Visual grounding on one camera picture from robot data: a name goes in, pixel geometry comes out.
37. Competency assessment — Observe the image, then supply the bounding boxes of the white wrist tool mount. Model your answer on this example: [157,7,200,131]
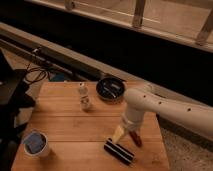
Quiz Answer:
[112,113,144,143]

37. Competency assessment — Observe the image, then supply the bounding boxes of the red chili pepper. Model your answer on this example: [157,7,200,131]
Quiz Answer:
[129,131,142,147]

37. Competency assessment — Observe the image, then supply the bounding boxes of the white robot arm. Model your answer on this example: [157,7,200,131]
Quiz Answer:
[112,84,213,143]

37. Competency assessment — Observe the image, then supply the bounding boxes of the black white striped block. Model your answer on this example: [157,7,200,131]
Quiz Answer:
[104,138,135,165]

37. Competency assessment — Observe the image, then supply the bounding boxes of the black round bowl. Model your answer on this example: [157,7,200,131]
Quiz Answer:
[96,77,125,101]

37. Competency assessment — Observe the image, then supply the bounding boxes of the small clear plastic bottle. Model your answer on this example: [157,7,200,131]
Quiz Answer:
[78,82,91,111]

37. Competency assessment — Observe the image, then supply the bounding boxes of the black equipment at left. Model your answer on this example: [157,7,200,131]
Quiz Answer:
[0,49,35,171]

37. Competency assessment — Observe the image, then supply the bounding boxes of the black cables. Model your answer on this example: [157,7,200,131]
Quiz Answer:
[23,47,54,85]

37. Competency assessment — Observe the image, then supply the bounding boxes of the wooden railing frame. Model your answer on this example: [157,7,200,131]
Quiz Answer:
[27,0,213,53]

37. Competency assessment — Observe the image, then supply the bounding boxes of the grey metal rail beam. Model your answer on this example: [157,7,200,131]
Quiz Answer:
[0,22,213,107]

